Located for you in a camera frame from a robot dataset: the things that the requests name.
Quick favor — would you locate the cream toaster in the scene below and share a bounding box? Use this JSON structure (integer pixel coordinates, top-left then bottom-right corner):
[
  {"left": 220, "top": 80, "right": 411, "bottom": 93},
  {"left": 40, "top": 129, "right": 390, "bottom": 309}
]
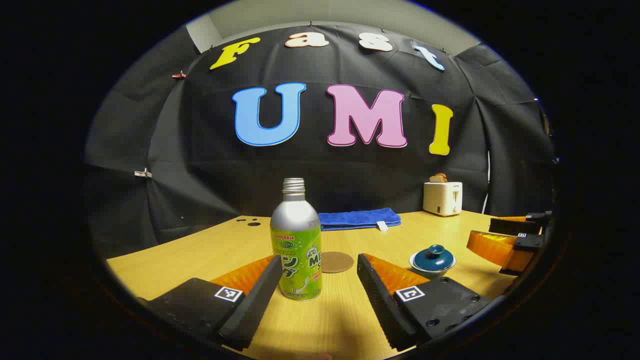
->
[{"left": 423, "top": 181, "right": 463, "bottom": 217}]

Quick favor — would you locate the round brown coaster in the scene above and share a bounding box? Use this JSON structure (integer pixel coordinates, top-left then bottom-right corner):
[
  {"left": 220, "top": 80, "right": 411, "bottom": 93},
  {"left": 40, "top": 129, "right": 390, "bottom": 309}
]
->
[{"left": 321, "top": 251, "right": 355, "bottom": 274}]

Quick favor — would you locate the teal teacup lid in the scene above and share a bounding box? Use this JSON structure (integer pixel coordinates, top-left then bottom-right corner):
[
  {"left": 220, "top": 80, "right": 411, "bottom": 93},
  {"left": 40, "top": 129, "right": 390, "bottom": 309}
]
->
[{"left": 413, "top": 244, "right": 453, "bottom": 271}]

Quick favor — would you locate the folded blue towel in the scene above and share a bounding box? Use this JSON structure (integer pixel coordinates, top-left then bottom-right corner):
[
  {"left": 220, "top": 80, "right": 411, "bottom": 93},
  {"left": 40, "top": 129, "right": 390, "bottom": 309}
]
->
[{"left": 318, "top": 208, "right": 402, "bottom": 232}]

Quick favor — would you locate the silver green water bottle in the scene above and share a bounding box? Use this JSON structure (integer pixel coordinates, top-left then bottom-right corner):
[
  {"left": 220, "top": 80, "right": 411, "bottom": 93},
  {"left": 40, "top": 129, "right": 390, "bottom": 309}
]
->
[{"left": 270, "top": 177, "right": 323, "bottom": 302}]

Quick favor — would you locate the white teacup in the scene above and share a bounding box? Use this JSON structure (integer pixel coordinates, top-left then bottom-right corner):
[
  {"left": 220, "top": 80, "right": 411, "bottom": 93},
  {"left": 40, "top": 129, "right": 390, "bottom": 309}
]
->
[{"left": 409, "top": 250, "right": 457, "bottom": 279}]

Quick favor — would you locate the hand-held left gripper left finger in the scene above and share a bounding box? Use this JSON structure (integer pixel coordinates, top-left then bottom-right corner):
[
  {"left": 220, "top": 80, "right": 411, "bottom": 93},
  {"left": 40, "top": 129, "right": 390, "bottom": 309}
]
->
[{"left": 137, "top": 255, "right": 283, "bottom": 352}]

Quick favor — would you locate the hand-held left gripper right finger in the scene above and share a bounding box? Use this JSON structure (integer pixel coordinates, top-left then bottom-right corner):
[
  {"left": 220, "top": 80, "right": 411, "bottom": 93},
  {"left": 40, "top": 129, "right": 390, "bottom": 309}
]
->
[{"left": 357, "top": 253, "right": 493, "bottom": 352}]

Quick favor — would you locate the black backdrop cloth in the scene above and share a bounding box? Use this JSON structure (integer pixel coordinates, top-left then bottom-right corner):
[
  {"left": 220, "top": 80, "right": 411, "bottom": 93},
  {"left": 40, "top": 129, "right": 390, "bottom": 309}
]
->
[{"left": 82, "top": 22, "right": 556, "bottom": 258}]

